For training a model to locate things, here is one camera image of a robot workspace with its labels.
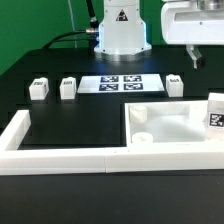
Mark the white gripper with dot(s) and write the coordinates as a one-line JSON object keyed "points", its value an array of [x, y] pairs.
{"points": [[193, 22]]}

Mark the white square tabletop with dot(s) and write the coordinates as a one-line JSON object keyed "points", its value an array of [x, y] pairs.
{"points": [[174, 122]]}

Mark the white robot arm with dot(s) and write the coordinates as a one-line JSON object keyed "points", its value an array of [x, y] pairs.
{"points": [[123, 34]]}

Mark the white marker plate with tags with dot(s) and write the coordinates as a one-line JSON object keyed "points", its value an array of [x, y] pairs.
{"points": [[121, 83]]}

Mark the white U-shaped obstacle fence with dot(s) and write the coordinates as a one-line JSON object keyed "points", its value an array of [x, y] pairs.
{"points": [[160, 157]]}

